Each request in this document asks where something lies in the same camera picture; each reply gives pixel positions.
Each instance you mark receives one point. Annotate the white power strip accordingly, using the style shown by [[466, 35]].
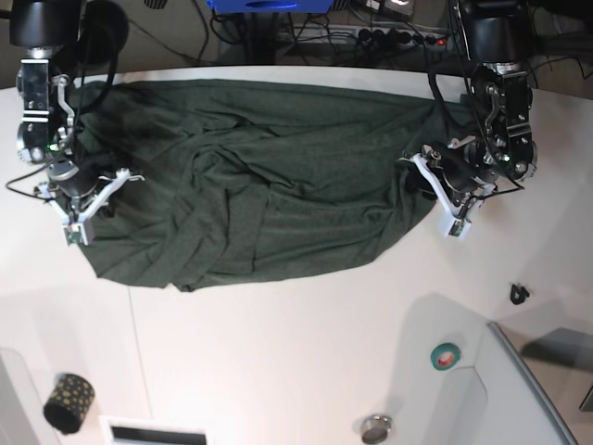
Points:
[[399, 36]]

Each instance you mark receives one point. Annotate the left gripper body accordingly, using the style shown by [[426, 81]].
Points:
[[460, 178]]

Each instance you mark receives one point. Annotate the green tape roll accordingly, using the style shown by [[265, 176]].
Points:
[[445, 356]]

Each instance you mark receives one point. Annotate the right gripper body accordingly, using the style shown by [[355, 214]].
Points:
[[80, 179]]

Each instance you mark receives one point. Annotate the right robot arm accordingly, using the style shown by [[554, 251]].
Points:
[[62, 40]]

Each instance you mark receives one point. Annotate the black round stand base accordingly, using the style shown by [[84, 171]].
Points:
[[104, 33]]

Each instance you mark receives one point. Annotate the blue box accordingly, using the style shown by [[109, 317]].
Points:
[[260, 6]]

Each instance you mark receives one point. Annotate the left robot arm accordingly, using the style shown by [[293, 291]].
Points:
[[494, 43]]

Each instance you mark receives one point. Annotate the round metal tin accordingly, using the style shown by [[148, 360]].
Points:
[[375, 429]]

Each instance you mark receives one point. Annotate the black gold dotted cup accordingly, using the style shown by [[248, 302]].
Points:
[[69, 403]]

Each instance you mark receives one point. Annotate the small black clip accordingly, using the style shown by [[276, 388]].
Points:
[[519, 294]]

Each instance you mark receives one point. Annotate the white slotted tray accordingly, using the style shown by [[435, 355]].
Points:
[[122, 430]]

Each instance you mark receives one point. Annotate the dark green t-shirt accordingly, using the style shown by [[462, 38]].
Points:
[[252, 182]]

